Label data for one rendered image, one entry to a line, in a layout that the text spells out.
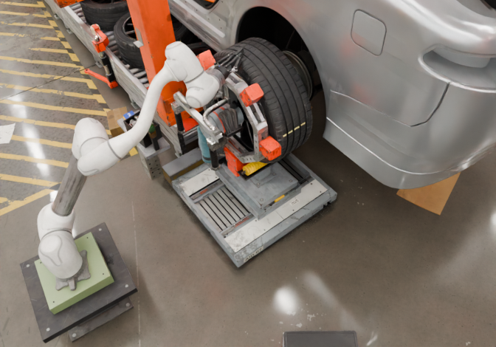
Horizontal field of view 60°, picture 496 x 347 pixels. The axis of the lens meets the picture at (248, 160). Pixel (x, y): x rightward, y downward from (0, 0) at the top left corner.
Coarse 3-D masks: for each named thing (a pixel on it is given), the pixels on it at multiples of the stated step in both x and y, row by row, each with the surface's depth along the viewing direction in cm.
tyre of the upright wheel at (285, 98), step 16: (256, 48) 217; (272, 48) 216; (240, 64) 209; (256, 64) 209; (272, 64) 210; (288, 64) 212; (256, 80) 205; (272, 80) 207; (288, 80) 210; (272, 96) 206; (288, 96) 209; (304, 96) 213; (272, 112) 207; (288, 112) 210; (304, 112) 217; (272, 128) 213; (288, 128) 214; (304, 128) 222; (288, 144) 222; (272, 160) 232
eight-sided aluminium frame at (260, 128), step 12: (228, 84) 210; (240, 84) 207; (204, 108) 252; (252, 108) 211; (252, 120) 208; (264, 120) 210; (264, 132) 213; (228, 144) 251; (240, 144) 250; (240, 156) 244; (252, 156) 229
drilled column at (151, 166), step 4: (140, 152) 298; (140, 156) 305; (156, 156) 304; (144, 160) 301; (148, 160) 302; (152, 160) 304; (156, 160) 307; (144, 164) 308; (148, 164) 304; (152, 164) 306; (156, 164) 309; (160, 164) 312; (148, 168) 306; (152, 168) 309; (156, 168) 312; (160, 168) 314; (148, 172) 310; (152, 172) 314; (156, 172) 314; (160, 172) 316; (152, 176) 314; (156, 176) 317
